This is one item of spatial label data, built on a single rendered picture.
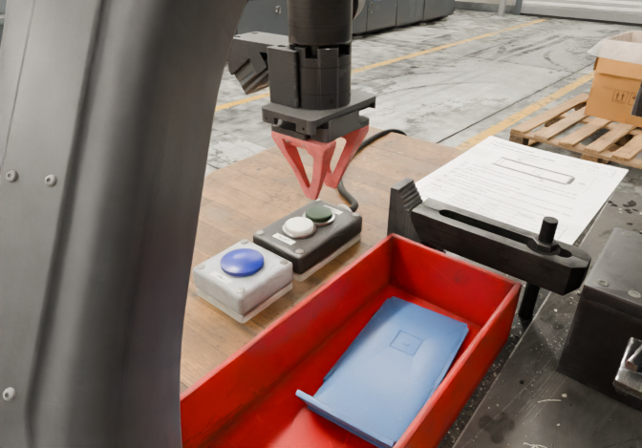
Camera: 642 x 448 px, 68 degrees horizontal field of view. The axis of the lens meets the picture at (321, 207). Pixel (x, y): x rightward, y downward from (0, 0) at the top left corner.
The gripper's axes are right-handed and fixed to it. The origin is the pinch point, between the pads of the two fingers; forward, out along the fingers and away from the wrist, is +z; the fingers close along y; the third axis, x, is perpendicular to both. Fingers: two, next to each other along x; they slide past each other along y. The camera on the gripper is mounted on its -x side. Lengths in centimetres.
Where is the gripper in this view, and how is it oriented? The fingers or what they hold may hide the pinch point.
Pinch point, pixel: (321, 185)
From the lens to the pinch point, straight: 50.4
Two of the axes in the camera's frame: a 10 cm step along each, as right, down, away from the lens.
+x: 7.7, 3.1, -5.6
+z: 0.1, 8.7, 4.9
